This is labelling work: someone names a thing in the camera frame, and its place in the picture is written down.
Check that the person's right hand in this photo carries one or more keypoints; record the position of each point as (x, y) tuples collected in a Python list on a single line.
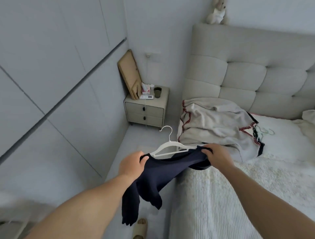
[(220, 157)]

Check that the person's left hand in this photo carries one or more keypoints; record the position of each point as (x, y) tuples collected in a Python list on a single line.
[(131, 167)]

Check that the plain navy top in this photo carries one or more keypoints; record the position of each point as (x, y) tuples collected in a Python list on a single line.
[(152, 179)]

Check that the grey sweater red stitching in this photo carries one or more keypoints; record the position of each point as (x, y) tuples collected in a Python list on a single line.
[(216, 123)]

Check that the black cardigan white trim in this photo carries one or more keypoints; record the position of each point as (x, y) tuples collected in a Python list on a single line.
[(259, 145)]

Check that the white plastic hanger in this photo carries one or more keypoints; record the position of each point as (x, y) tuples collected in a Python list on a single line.
[(169, 144)]

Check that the light blue hanger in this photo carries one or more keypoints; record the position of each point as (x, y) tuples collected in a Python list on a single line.
[(267, 131)]

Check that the person's right forearm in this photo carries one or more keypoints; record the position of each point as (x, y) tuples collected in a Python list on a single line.
[(270, 202)]

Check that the person's left forearm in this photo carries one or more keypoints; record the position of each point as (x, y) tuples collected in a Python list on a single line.
[(83, 211)]

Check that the bed with white bedspread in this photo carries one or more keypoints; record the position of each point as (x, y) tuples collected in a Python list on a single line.
[(246, 197)]

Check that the beige nightstand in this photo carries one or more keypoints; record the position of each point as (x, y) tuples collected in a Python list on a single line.
[(147, 113)]

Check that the beige foam slipper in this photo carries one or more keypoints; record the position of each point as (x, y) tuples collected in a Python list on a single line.
[(140, 229)]

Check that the tissue packet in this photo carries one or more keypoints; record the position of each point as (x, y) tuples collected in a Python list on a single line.
[(145, 92)]

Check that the black cup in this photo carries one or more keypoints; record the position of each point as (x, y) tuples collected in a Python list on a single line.
[(157, 92)]

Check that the grey tufted headboard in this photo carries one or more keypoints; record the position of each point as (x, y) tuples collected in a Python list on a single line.
[(246, 73)]

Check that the stack of white bedding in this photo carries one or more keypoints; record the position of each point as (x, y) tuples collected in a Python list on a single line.
[(307, 125)]

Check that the brown wooden board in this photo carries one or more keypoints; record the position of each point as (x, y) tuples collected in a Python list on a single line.
[(129, 71)]

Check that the cream teddy bear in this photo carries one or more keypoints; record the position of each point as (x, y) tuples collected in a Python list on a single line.
[(217, 13)]

